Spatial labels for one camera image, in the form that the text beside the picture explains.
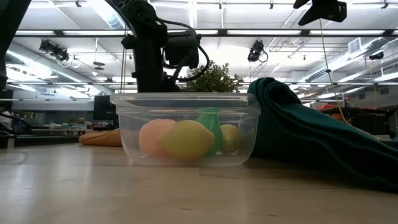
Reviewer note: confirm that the clear plastic tupperware container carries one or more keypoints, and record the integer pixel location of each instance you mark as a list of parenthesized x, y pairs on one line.
[(186, 99)]

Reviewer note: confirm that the overhead light bar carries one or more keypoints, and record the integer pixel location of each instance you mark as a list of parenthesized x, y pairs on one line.
[(264, 32)]

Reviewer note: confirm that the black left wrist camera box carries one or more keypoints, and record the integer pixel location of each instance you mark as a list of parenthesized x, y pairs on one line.
[(182, 49)]

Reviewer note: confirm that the black background monitor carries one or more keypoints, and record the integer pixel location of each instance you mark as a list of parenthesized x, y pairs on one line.
[(104, 107)]

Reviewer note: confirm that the yellow toy lemon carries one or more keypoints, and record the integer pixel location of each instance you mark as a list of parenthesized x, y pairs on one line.
[(230, 138), (186, 140)]

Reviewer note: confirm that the toy peach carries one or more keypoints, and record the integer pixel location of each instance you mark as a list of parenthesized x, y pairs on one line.
[(150, 137)]

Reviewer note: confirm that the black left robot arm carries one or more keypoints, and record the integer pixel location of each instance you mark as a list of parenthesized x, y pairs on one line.
[(136, 15)]

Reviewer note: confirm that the artificial plant in black pot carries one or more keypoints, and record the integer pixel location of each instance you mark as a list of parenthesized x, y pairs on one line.
[(214, 79)]

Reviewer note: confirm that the orange cloth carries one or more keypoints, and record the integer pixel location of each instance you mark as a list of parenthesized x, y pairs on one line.
[(99, 138)]

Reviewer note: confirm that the background workbench with red items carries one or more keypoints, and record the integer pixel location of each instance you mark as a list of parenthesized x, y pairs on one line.
[(363, 118)]

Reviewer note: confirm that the green toy pepper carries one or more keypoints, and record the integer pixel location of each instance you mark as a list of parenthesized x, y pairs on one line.
[(213, 124)]

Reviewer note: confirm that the dark green cloth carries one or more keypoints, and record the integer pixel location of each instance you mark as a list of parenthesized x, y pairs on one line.
[(295, 130)]

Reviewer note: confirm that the black ceiling-mounted device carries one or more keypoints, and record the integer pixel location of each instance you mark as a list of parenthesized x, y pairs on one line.
[(54, 49), (255, 51)]

